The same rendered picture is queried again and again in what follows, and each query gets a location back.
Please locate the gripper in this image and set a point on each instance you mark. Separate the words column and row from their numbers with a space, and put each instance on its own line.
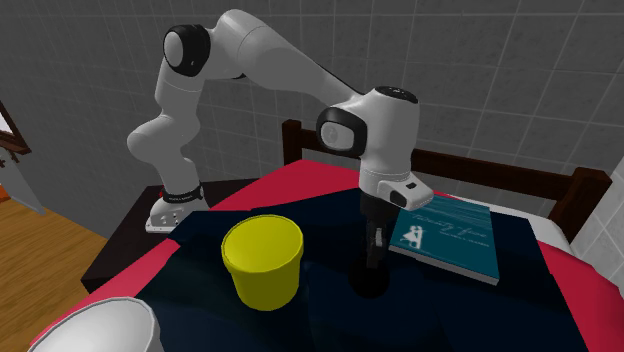
column 376, row 208

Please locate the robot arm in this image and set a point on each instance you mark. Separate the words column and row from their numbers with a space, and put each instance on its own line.
column 292, row 58

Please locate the teal book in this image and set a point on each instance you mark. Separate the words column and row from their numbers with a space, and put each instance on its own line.
column 451, row 241

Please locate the red bed with wooden headboard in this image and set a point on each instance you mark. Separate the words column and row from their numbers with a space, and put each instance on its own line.
column 292, row 183

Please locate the yellow cup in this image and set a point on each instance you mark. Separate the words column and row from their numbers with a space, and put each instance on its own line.
column 263, row 273

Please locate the dark navy blanket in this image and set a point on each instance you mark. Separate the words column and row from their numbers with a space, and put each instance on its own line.
column 487, row 312

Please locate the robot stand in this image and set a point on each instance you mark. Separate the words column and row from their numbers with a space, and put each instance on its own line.
column 124, row 244

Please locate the white bowl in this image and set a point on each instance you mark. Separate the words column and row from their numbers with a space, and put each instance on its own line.
column 102, row 329

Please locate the brown framed window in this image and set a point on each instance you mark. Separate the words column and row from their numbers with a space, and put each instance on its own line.
column 10, row 139

